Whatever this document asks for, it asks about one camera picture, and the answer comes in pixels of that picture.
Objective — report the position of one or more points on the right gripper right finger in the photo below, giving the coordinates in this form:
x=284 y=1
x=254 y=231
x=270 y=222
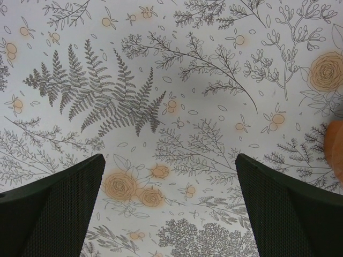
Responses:
x=289 y=217

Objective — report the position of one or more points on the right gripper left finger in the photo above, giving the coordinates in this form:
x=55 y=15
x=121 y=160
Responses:
x=50 y=217

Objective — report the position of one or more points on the orange plastic basket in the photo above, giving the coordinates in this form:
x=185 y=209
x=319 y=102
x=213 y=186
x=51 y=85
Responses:
x=333 y=148

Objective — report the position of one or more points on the floral patterned table mat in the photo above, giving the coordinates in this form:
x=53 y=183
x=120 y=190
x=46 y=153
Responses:
x=170 y=92

